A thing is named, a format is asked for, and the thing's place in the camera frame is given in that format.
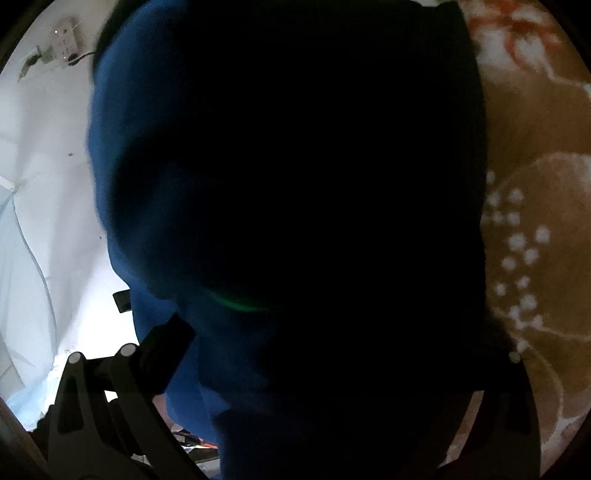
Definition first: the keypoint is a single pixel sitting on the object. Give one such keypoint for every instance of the floral blanket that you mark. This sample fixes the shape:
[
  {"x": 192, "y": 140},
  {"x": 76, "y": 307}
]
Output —
[{"x": 545, "y": 138}]

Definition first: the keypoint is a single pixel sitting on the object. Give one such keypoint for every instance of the white charger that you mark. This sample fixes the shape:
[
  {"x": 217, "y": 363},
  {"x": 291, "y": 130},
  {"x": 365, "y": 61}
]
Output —
[{"x": 44, "y": 54}]

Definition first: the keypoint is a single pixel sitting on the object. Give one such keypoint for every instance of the blue black lettered hoodie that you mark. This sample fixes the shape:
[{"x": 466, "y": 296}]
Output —
[{"x": 277, "y": 184}]

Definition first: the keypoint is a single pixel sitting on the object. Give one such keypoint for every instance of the small black object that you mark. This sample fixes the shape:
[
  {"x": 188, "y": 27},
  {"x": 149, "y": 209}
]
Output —
[{"x": 122, "y": 301}]

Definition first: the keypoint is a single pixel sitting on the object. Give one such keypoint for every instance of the light blue sheet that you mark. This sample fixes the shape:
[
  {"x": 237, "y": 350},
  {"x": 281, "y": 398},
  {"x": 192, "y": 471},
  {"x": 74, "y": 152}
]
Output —
[{"x": 27, "y": 286}]

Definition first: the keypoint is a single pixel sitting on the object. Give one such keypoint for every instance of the white power strip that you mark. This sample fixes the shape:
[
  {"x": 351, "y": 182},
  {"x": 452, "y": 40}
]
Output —
[{"x": 64, "y": 39}]

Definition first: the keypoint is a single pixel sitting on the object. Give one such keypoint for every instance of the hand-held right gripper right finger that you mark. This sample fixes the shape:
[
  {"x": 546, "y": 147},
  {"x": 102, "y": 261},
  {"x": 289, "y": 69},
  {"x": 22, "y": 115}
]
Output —
[{"x": 519, "y": 415}]

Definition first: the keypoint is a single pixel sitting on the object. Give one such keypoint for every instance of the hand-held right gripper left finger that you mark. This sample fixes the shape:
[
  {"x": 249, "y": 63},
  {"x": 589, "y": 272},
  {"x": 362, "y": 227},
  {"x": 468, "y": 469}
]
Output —
[{"x": 161, "y": 355}]

